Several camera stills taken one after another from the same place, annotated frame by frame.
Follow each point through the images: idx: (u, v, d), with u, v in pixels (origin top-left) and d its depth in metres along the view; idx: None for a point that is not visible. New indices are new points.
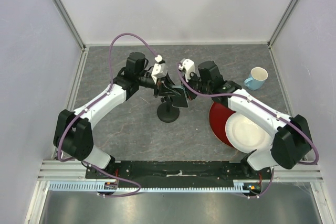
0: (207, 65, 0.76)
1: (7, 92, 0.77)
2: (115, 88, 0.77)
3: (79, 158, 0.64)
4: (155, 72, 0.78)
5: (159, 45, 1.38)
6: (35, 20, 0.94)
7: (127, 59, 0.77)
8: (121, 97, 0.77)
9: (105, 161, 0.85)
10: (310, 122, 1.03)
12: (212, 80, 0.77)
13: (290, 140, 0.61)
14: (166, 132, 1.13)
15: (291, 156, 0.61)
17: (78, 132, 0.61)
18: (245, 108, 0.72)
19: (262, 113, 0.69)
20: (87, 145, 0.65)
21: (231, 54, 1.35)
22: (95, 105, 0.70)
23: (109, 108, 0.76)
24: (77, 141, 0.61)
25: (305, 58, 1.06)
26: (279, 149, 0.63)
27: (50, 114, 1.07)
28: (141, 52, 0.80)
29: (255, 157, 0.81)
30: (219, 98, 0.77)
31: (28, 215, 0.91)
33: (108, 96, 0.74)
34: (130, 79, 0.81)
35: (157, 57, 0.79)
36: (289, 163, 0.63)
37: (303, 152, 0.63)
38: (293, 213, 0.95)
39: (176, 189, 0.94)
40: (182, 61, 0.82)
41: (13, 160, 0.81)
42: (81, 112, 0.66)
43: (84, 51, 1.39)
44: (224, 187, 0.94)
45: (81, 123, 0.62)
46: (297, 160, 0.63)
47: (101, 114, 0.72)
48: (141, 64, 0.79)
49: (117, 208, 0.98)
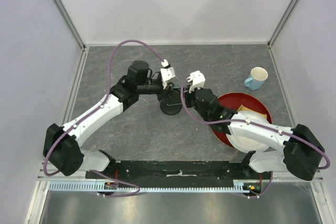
0: (205, 96, 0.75)
1: (7, 92, 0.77)
2: (109, 99, 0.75)
3: (66, 173, 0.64)
4: (167, 78, 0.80)
5: (159, 45, 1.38)
6: (35, 20, 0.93)
7: (128, 68, 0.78)
8: (115, 109, 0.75)
9: (104, 164, 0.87)
10: (311, 122, 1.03)
12: (212, 110, 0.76)
13: (299, 152, 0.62)
14: (166, 132, 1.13)
15: (306, 167, 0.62)
17: (65, 149, 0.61)
18: (247, 131, 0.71)
19: (265, 132, 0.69)
20: (75, 160, 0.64)
21: (231, 54, 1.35)
22: (86, 120, 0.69)
23: (104, 120, 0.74)
24: (64, 157, 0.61)
25: (306, 58, 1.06)
26: (293, 165, 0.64)
27: (50, 114, 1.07)
28: (145, 62, 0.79)
29: (258, 160, 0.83)
30: (220, 127, 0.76)
31: (28, 214, 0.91)
33: (102, 109, 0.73)
34: (129, 88, 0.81)
35: (164, 62, 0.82)
36: (307, 174, 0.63)
37: (316, 159, 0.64)
38: (294, 214, 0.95)
39: (177, 189, 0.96)
40: (195, 73, 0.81)
41: (13, 160, 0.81)
42: (70, 128, 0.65)
43: (84, 51, 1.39)
44: (224, 187, 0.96)
45: (69, 141, 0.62)
46: (313, 168, 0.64)
47: (93, 128, 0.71)
48: (143, 75, 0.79)
49: (117, 208, 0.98)
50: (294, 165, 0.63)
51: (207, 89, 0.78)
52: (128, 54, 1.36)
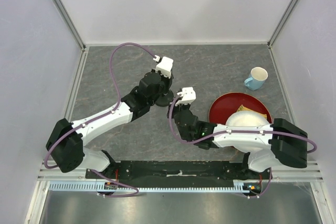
0: (186, 118, 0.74)
1: (7, 92, 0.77)
2: (121, 107, 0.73)
3: (63, 169, 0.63)
4: (170, 66, 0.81)
5: (159, 45, 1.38)
6: (35, 20, 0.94)
7: (142, 80, 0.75)
8: (125, 117, 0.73)
9: (103, 165, 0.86)
10: (311, 122, 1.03)
12: (196, 131, 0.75)
13: (285, 147, 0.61)
14: (166, 132, 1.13)
15: (296, 158, 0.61)
17: (69, 147, 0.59)
18: (232, 140, 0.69)
19: (248, 136, 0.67)
20: (74, 159, 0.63)
21: (230, 54, 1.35)
22: (95, 121, 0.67)
23: (111, 126, 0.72)
24: (65, 155, 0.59)
25: (305, 58, 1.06)
26: (285, 159, 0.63)
27: (50, 114, 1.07)
28: (156, 73, 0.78)
29: (255, 161, 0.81)
30: (207, 145, 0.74)
31: (28, 215, 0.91)
33: (112, 114, 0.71)
34: (140, 99, 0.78)
35: (156, 58, 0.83)
36: (301, 163, 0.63)
37: (303, 145, 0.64)
38: (294, 213, 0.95)
39: (177, 189, 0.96)
40: (187, 88, 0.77)
41: (12, 160, 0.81)
42: (78, 126, 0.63)
43: (84, 51, 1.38)
44: (224, 187, 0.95)
45: (74, 139, 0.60)
46: (303, 155, 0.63)
47: (99, 131, 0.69)
48: (155, 87, 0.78)
49: (116, 208, 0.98)
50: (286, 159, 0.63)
51: (186, 111, 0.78)
52: (129, 54, 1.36)
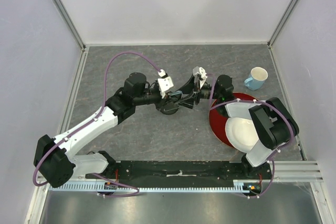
0: (225, 82, 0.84)
1: (7, 92, 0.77)
2: (105, 112, 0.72)
3: (55, 184, 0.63)
4: (167, 88, 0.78)
5: (159, 46, 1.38)
6: (35, 20, 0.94)
7: (126, 81, 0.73)
8: (110, 123, 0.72)
9: (101, 168, 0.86)
10: (311, 121, 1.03)
12: (223, 96, 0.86)
13: (260, 112, 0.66)
14: (166, 132, 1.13)
15: (267, 129, 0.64)
17: (54, 164, 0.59)
18: (239, 108, 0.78)
19: (245, 104, 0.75)
20: (65, 173, 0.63)
21: (231, 54, 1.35)
22: (77, 133, 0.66)
23: (97, 134, 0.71)
24: (52, 171, 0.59)
25: (305, 58, 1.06)
26: (258, 127, 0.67)
27: (50, 113, 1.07)
28: (142, 74, 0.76)
29: (252, 151, 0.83)
30: (221, 110, 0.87)
31: (28, 215, 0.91)
33: (95, 121, 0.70)
34: (125, 102, 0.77)
35: (161, 72, 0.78)
36: (270, 139, 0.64)
37: (283, 131, 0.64)
38: (293, 213, 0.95)
39: (176, 189, 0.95)
40: (198, 70, 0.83)
41: (12, 160, 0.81)
42: (60, 141, 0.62)
43: (84, 51, 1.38)
44: (224, 187, 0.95)
45: (58, 155, 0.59)
46: (280, 137, 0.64)
47: (85, 141, 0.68)
48: (141, 87, 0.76)
49: (116, 208, 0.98)
50: (259, 127, 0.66)
51: (229, 78, 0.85)
52: (129, 54, 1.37)
